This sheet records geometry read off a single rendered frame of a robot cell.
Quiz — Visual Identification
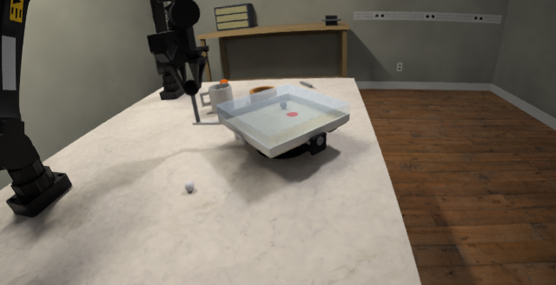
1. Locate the small grey ball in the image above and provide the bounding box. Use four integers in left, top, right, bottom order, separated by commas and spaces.
185, 182, 195, 191

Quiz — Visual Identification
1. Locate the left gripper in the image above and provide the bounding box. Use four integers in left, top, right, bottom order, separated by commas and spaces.
166, 45, 209, 89

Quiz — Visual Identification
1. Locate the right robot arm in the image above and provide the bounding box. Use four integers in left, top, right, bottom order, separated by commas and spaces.
0, 0, 69, 212

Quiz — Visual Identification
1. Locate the grey mug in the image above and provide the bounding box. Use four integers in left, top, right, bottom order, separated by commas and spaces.
199, 83, 234, 114

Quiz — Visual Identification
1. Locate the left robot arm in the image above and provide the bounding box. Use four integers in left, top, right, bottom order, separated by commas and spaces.
147, 0, 200, 96

